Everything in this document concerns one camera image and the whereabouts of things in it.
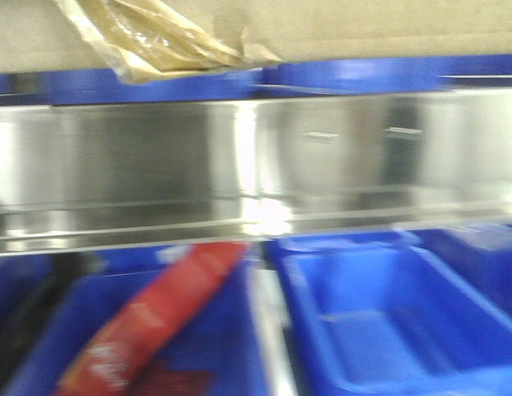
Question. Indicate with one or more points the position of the blue plastic bin left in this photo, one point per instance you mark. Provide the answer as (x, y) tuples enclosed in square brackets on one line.
[(22, 282)]

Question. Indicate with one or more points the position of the blue plastic bin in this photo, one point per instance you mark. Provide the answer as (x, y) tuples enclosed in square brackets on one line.
[(306, 79), (22, 282), (216, 353), (374, 313)]

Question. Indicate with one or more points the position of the clear packing tape strip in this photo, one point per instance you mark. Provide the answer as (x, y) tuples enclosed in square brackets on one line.
[(146, 41)]

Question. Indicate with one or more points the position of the blue plastic bin upper right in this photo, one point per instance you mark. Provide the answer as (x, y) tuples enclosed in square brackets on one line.
[(306, 79)]

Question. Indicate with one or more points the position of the large brown cardboard carton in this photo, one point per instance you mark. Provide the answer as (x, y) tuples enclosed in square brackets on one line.
[(36, 36)]

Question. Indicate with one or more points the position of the blue plastic bin centre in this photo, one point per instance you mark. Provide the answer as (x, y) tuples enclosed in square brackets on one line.
[(216, 353)]

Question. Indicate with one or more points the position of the steel divider bar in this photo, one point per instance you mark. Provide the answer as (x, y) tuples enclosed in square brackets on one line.
[(271, 319)]

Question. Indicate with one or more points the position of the stainless steel shelf rail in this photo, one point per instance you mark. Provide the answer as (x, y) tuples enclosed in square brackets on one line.
[(77, 178)]

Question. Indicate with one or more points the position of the red snack package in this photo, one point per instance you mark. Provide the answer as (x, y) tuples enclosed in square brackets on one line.
[(120, 350)]

